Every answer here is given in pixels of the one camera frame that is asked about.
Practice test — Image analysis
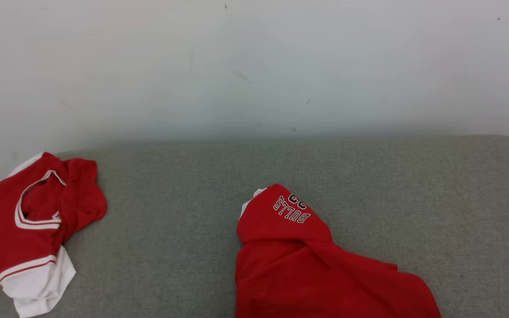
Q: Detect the red garment small Bulls print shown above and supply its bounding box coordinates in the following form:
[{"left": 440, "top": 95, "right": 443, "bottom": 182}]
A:
[{"left": 235, "top": 184, "right": 443, "bottom": 318}]

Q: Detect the red jersey white striped trim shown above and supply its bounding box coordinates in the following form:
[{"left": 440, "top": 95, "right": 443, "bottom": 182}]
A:
[{"left": 0, "top": 151, "right": 108, "bottom": 318}]

